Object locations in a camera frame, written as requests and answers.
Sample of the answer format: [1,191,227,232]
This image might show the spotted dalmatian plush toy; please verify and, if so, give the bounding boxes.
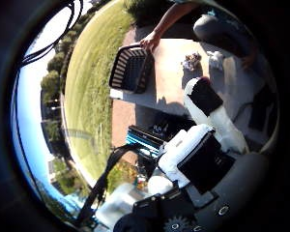
[182,52,203,72]

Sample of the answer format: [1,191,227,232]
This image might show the black slatted plastic basket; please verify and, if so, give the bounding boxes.
[108,43,156,95]

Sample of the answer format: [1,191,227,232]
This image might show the person in blue shirt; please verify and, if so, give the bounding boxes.
[138,0,265,71]

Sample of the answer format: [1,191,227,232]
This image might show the thin black cables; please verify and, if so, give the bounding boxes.
[12,0,85,194]

